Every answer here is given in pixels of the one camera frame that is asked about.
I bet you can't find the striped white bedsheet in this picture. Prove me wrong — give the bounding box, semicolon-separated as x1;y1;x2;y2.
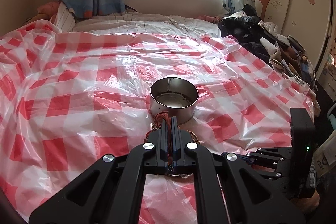
72;12;221;39

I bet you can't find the black clothes pile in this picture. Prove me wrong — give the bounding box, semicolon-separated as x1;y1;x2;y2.
218;5;318;92

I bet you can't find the round silver metal tin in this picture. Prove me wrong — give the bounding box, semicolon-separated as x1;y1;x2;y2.
149;77;199;124

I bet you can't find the striped pillow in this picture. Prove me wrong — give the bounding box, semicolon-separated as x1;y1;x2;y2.
50;2;75;34

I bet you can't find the red white checkered plastic sheet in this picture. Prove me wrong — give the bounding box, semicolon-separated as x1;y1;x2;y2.
1;20;314;219

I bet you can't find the pink stuffed toy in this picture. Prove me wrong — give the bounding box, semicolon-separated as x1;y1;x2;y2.
23;1;60;25

